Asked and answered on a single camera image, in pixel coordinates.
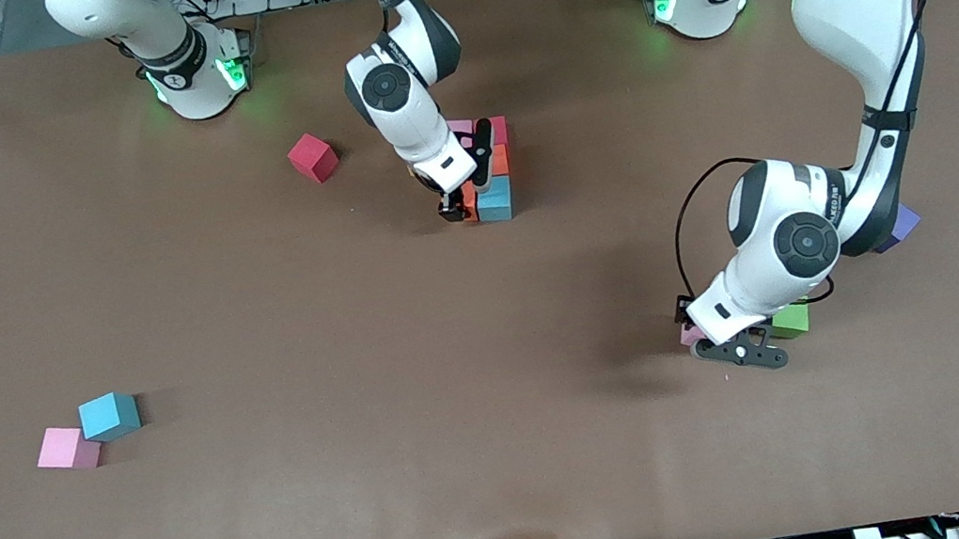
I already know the cyan foam cube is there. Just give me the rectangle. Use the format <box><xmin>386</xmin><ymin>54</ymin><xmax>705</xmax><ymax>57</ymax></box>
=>
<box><xmin>77</xmin><ymin>388</ymin><xmax>143</xmax><ymax>447</ymax></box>
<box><xmin>473</xmin><ymin>174</ymin><xmax>518</xmax><ymax>225</ymax></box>

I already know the purple foam cube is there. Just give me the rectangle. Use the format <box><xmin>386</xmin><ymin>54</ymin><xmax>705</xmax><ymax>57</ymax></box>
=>
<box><xmin>870</xmin><ymin>202</ymin><xmax>926</xmax><ymax>255</ymax></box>

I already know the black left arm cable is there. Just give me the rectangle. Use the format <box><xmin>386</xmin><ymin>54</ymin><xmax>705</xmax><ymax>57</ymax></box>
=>
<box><xmin>662</xmin><ymin>154</ymin><xmax>783</xmax><ymax>309</ymax></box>

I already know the green foam cube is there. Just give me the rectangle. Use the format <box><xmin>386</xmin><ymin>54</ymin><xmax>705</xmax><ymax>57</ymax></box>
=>
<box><xmin>767</xmin><ymin>301</ymin><xmax>814</xmax><ymax>342</ymax></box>

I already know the brown paper table cover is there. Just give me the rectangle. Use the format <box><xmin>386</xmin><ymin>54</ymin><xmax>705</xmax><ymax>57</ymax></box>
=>
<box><xmin>0</xmin><ymin>0</ymin><xmax>959</xmax><ymax>539</ymax></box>

